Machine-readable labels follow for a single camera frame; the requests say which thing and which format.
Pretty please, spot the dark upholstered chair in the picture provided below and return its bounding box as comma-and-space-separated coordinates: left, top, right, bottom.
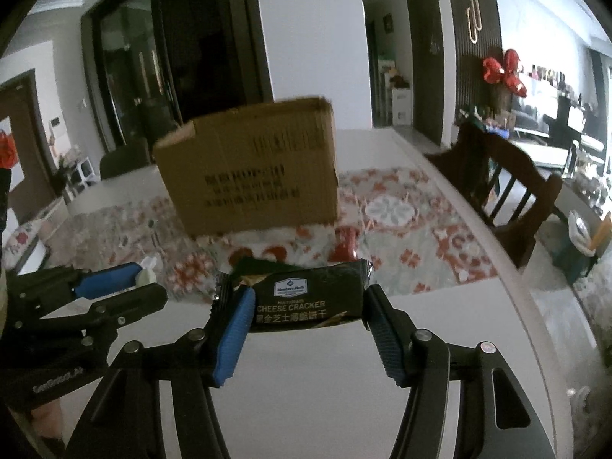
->
99, 138, 166, 180

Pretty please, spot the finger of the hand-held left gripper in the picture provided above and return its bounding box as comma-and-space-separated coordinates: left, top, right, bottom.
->
14, 283, 169, 345
7, 262, 140, 319

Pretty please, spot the brown wooden door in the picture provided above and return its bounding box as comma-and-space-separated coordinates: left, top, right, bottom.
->
0, 69, 58, 225

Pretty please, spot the dark wooden chair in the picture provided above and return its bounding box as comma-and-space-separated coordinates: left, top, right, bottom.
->
425, 122, 565, 269

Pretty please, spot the red hanging bag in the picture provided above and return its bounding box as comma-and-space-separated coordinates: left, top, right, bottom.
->
0, 129, 17, 168

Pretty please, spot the green tissue holder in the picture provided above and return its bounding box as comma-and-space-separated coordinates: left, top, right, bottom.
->
555, 210, 612, 283

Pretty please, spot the red snack packet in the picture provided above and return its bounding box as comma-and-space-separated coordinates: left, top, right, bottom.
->
330, 228, 359, 263

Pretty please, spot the white floor appliance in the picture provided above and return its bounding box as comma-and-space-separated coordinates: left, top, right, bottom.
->
389, 87, 413, 126

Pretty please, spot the floral patterned table mat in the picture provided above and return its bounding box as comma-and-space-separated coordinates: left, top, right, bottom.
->
10, 167, 486, 297

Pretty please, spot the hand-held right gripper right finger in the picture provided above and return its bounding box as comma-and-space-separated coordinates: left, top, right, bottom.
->
362, 284, 558, 459

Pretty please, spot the dark door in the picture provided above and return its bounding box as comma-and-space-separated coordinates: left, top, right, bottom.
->
406, 0, 452, 146

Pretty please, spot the white low shelf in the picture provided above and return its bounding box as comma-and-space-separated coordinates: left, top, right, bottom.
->
62, 155, 101, 199

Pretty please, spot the dark slatted wall panel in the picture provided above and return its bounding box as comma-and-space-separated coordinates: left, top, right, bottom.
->
442, 0, 503, 120

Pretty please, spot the red balloon decoration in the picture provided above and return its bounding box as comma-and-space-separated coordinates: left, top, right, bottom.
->
482, 49, 529, 97

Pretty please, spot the clear white snack wrapper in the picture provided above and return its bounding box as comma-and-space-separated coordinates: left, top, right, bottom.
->
135, 257, 158, 290

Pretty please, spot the brown cardboard box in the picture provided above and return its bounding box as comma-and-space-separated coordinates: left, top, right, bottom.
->
152, 96, 341, 237

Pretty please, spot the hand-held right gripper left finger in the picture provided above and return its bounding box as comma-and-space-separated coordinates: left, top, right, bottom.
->
79, 288, 256, 459

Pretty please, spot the dark glass cabinet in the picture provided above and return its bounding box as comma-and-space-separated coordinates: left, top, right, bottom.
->
81, 0, 273, 154

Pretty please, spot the dark cracker packet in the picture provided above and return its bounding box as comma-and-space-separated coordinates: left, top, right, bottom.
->
217, 257, 374, 333

